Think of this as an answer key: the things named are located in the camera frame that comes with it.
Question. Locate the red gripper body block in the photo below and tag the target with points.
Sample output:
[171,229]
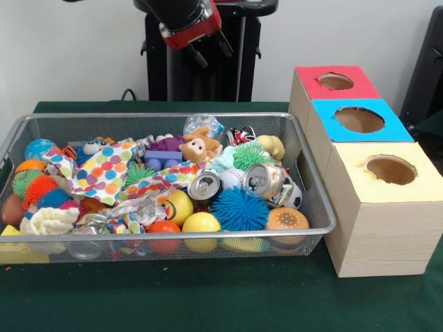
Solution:
[192,28]

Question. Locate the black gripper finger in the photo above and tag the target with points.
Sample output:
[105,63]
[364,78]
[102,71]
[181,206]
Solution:
[197,57]
[225,45]

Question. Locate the clear plastic packet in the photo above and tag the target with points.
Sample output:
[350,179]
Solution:
[203,122]

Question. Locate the shallow clear mesh bin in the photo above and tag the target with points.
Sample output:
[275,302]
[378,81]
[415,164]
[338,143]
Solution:
[62,128]

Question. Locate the wooden box with three holes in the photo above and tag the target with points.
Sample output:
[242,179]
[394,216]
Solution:
[381,235]

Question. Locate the tan plush animal toy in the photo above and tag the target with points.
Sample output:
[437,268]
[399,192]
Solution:
[201,146]

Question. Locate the purple toy building block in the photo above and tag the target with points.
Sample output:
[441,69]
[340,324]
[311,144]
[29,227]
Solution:
[163,160]

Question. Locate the green spiky rubber ball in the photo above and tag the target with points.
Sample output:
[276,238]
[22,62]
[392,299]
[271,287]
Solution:
[250,155]

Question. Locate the crushed silver drink can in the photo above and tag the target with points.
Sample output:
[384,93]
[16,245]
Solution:
[265,181]

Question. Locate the polka dot cloth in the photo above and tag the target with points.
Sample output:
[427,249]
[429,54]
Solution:
[104,173]

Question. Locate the blue spiky rubber ball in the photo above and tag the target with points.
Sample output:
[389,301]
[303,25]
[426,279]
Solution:
[239,207]

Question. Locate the plain yellow ball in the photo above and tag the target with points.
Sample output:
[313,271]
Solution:
[201,225]

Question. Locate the small red ball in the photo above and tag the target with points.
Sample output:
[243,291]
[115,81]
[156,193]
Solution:
[164,232]

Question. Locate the orange ball with cream dots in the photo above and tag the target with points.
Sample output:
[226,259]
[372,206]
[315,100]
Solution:
[286,223]

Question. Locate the black panel stand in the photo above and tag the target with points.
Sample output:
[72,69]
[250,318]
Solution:
[426,69]

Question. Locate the dark green table cloth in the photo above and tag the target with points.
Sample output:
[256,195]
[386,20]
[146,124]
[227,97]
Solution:
[432,124]
[208,297]

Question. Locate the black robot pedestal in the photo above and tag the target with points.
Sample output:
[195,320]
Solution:
[156,69]

